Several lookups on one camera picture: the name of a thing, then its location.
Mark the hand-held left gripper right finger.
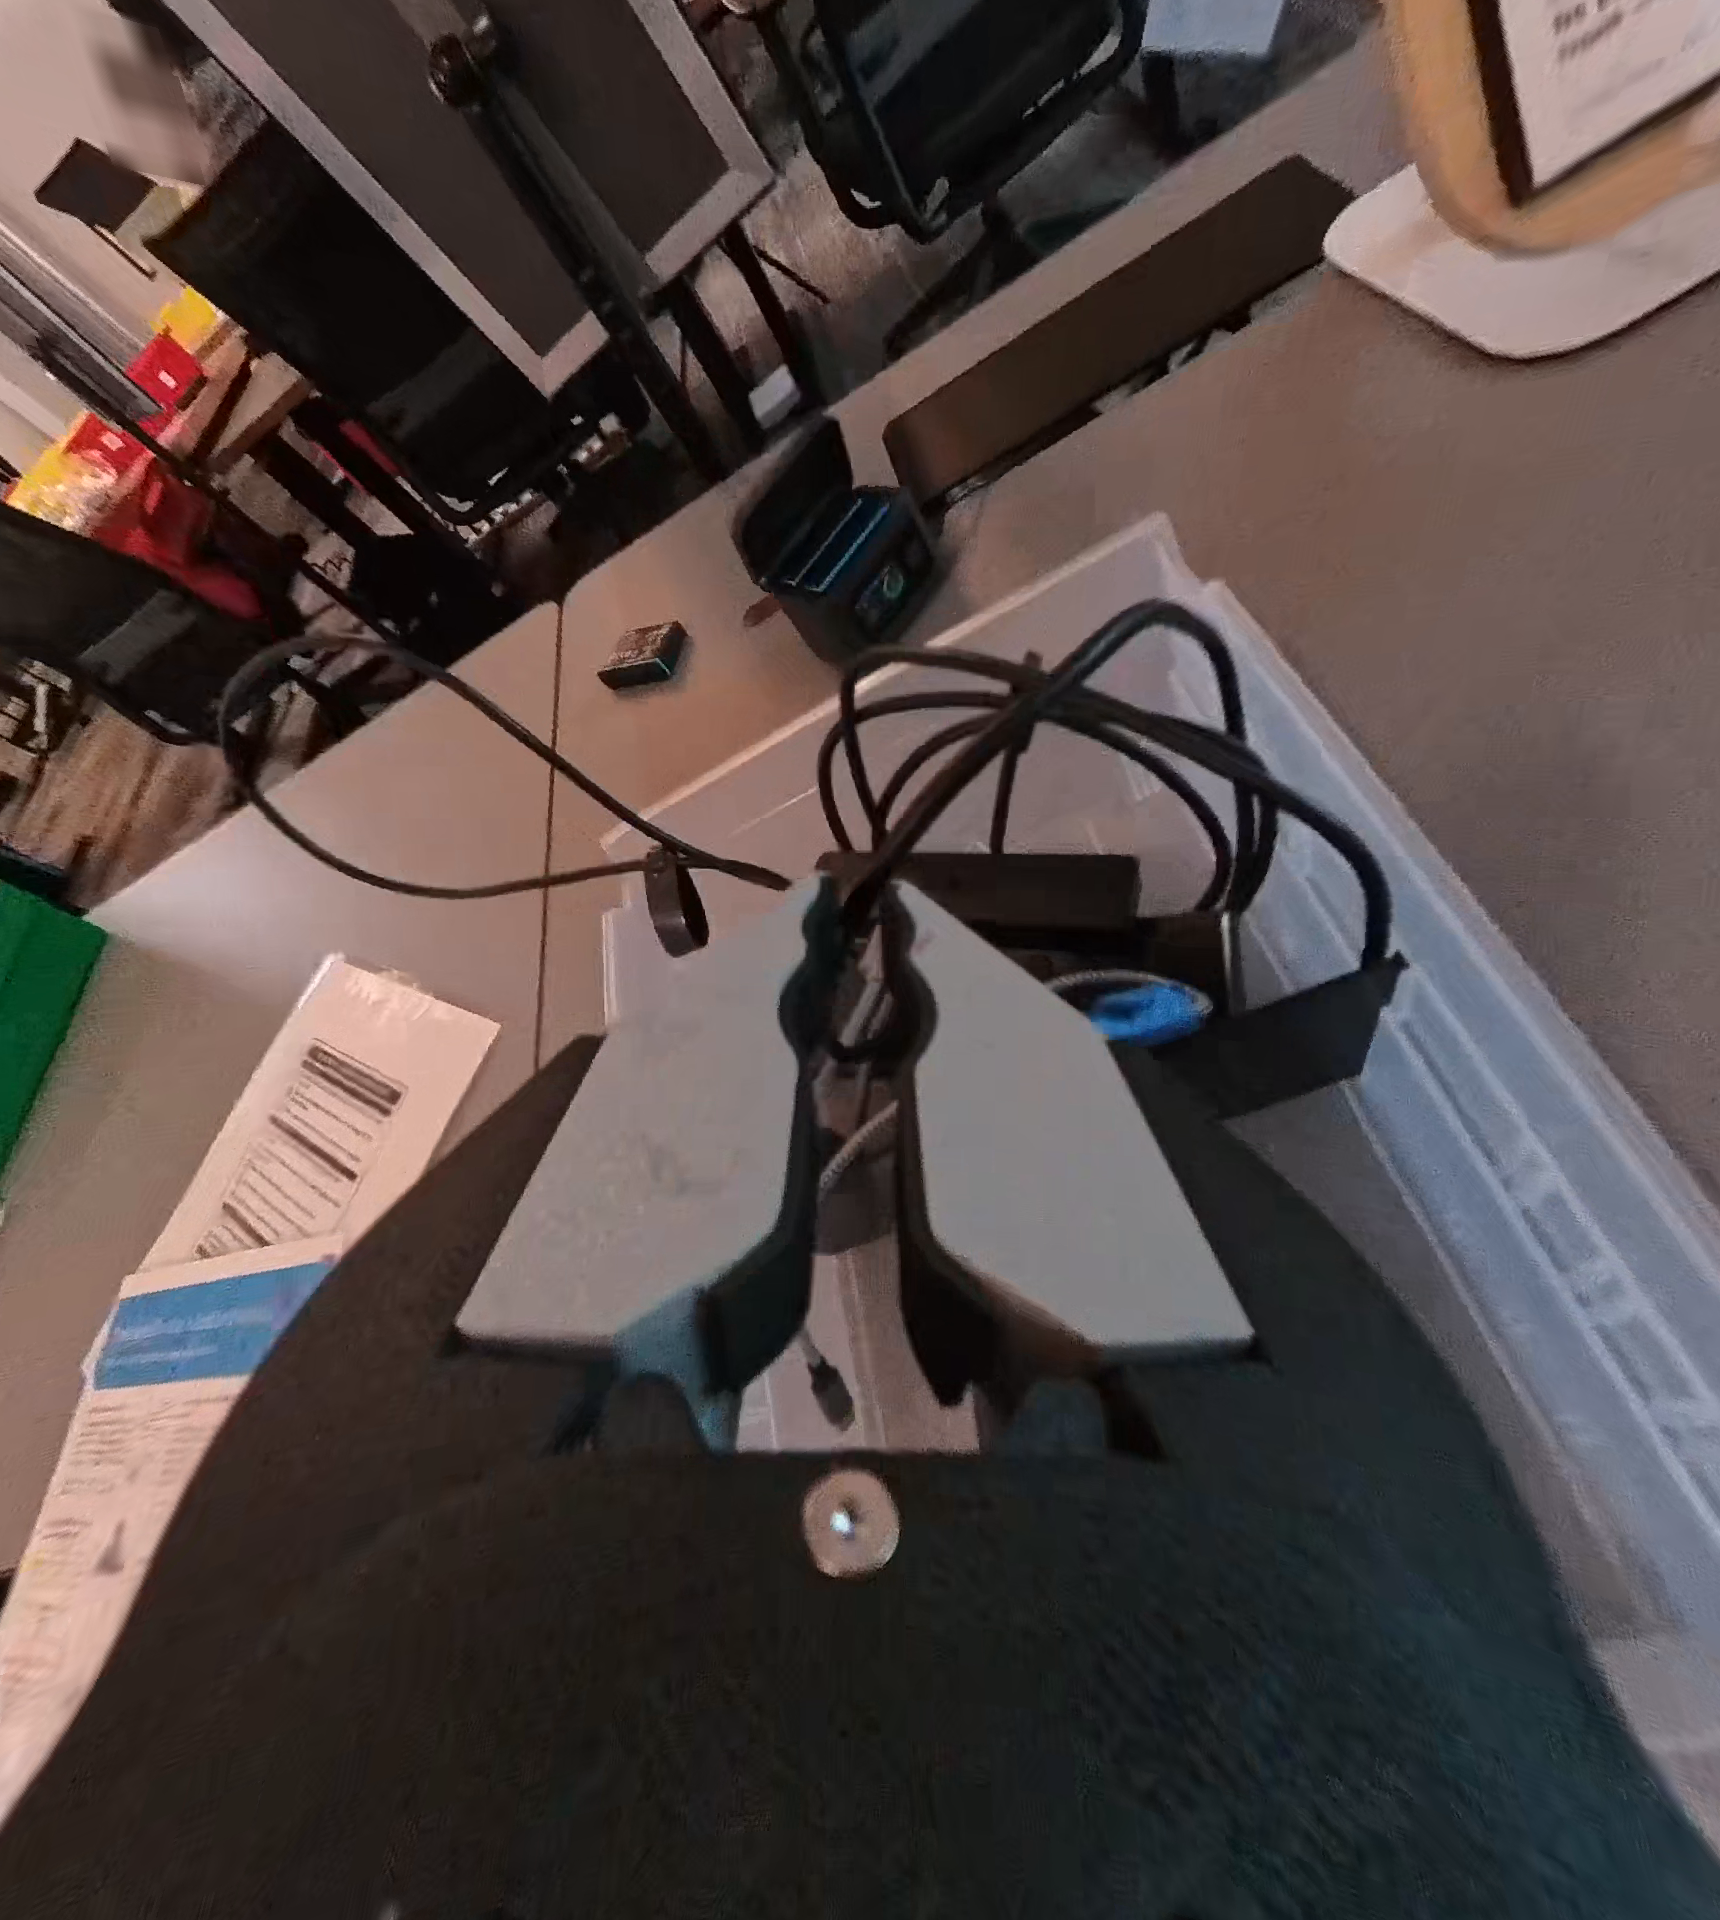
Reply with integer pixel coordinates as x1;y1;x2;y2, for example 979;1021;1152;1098
859;883;1270;1404

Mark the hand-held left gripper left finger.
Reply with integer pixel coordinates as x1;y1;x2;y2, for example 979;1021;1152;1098
451;875;850;1454

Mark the thin black hub cable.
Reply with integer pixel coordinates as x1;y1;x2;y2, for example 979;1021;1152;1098
217;636;790;960

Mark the slim black usb hub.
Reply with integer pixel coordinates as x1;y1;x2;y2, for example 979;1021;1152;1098
817;848;1147;941

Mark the clear plastic bin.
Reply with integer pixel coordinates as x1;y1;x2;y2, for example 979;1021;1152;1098
595;511;1720;1789

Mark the white printed label sheet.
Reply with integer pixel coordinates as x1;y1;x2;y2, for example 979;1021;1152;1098
139;955;501;1279

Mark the small black battery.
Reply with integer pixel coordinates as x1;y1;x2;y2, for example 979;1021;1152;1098
595;617;694;694

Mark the blue header paper sheet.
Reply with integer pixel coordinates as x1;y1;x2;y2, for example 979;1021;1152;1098
0;1237;340;1920

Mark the black battery charger case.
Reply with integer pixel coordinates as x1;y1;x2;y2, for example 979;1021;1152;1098
732;417;940;661

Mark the black flat panel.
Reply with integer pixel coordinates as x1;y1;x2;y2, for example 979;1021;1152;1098
881;155;1358;501

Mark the black office chair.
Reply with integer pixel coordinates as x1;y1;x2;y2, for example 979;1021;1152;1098
0;464;337;753
800;0;1147;242

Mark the stack of red yellow boxes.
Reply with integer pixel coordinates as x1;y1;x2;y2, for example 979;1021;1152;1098
1;285;277;619

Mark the wooden document stand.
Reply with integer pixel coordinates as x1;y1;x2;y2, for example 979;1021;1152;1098
1322;0;1720;362

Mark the printed instruction sheet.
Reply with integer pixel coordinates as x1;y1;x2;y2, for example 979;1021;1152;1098
1490;0;1720;198

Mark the blue cable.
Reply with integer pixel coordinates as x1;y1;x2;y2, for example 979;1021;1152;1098
1081;969;1220;1049

